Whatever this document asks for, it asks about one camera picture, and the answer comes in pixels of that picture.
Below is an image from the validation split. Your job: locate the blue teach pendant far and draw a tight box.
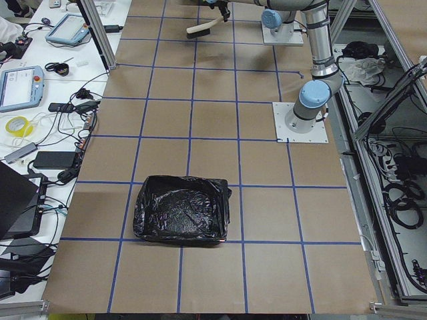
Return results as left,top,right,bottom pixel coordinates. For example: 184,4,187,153
45,13,89,47

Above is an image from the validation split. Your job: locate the blue teach pendant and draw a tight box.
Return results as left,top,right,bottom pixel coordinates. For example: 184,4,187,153
1,66,44,113
45,13,89,47

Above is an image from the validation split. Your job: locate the bin with black bag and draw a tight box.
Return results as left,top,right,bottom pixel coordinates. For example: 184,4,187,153
133,175,232,245

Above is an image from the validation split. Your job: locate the blue teach pendant near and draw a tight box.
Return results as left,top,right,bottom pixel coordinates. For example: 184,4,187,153
1,66,44,113

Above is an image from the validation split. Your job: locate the aluminium frame post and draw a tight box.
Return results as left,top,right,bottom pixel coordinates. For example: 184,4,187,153
77,0,117,71

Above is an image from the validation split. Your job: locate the black power adapter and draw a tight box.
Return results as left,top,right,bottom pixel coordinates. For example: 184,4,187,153
33,151,76,169

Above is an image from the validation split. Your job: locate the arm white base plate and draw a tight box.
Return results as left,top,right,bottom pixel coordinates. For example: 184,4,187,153
272,102,328,144
262,21,304,47

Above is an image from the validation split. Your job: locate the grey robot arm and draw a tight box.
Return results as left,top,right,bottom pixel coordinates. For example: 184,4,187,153
245,1,344,133

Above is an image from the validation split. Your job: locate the black laptop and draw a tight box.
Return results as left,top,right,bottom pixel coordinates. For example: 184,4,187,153
1,163,47,240

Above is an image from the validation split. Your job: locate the white hand brush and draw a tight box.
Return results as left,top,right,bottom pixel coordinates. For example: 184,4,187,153
186,16,223,39

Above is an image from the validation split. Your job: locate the white crumpled cloth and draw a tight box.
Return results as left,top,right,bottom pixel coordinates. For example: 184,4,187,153
344,57,386,86

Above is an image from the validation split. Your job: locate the yellow tape roll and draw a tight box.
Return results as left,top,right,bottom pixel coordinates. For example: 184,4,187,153
5,116,33,138

